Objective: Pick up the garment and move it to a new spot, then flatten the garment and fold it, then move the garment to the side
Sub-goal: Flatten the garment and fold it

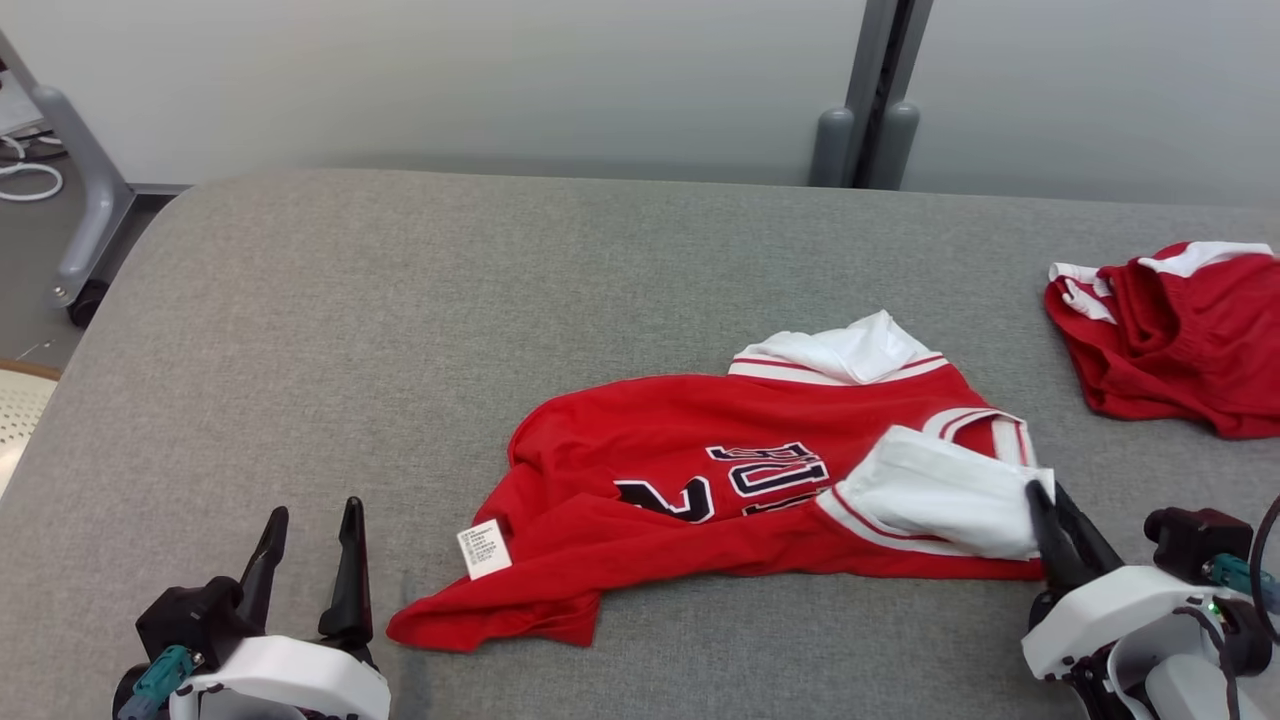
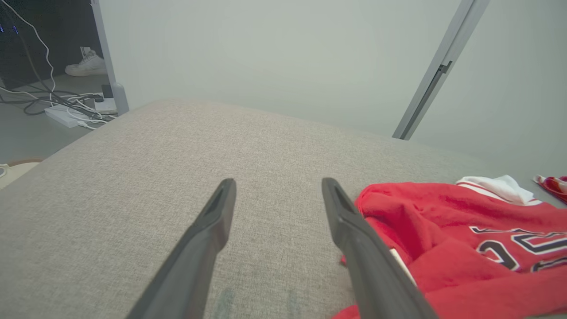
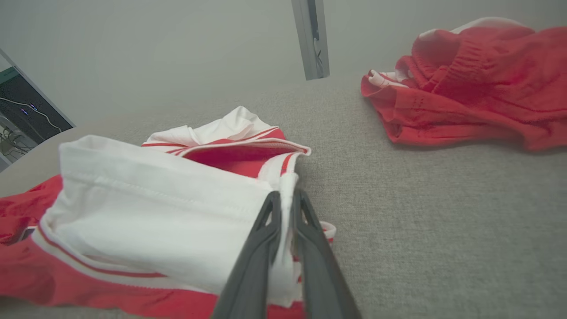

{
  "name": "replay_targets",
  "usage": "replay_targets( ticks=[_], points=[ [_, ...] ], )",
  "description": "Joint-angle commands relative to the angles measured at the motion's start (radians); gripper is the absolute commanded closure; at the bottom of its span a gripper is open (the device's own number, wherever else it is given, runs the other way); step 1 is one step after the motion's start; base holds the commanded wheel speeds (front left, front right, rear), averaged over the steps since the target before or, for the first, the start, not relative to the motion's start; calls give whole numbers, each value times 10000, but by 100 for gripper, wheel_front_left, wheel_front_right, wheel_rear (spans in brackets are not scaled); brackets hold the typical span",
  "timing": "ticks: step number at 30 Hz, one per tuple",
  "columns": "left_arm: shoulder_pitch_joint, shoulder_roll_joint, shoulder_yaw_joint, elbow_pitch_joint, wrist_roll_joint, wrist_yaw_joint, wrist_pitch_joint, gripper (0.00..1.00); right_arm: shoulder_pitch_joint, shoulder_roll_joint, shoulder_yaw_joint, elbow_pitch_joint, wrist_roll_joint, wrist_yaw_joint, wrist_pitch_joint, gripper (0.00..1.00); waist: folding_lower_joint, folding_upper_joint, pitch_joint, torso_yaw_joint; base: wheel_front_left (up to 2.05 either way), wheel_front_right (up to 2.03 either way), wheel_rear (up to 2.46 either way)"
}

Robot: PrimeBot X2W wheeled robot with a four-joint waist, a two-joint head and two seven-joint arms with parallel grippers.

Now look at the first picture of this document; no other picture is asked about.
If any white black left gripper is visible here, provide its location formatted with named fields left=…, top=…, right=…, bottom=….
left=170, top=497, right=391, bottom=720

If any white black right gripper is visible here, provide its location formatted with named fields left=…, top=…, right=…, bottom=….
left=1020, top=480, right=1273, bottom=683

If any red basketball shorts white trim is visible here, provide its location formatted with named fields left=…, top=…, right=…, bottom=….
left=1044, top=240, right=1280, bottom=441

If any red jersey with white sleeves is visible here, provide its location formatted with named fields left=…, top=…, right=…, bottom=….
left=387, top=310, right=1056, bottom=653

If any teal right camera connector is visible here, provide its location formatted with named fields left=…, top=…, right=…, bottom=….
left=1205, top=553, right=1280, bottom=613

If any teal camera connector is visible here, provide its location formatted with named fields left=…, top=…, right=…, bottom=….
left=1205, top=553, right=1280, bottom=613
left=118, top=645, right=196, bottom=720

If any teal left camera connector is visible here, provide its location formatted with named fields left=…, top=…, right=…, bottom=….
left=118, top=645, right=196, bottom=720

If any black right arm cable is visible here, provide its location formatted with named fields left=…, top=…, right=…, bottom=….
left=1250, top=493, right=1280, bottom=643

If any grey cart frame with caster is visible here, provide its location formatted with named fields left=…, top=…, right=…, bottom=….
left=0, top=30, right=136, bottom=329

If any white cable loop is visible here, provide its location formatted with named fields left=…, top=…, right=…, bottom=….
left=0, top=135, right=64, bottom=204

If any grey partition post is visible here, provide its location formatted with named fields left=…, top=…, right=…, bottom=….
left=810, top=0, right=936, bottom=191

